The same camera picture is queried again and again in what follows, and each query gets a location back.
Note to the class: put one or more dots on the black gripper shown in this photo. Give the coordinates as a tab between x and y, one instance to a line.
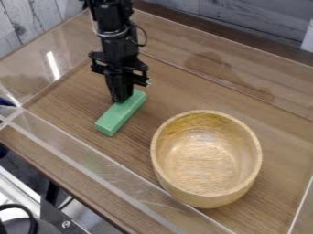
117	63

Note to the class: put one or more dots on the green rectangular block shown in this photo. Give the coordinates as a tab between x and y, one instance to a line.
119	113

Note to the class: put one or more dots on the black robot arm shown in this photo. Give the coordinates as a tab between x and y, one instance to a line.
111	14

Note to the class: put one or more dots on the brown wooden bowl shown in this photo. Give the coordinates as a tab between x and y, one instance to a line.
206	157

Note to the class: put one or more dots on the blue object at left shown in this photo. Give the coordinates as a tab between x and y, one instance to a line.
5	102

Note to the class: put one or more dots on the white object at right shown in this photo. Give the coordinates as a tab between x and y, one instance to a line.
307	40

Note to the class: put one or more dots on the clear acrylic tray enclosure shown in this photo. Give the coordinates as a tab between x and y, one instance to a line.
257	81

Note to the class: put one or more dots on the black metal bracket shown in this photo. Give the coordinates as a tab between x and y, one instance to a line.
53	215

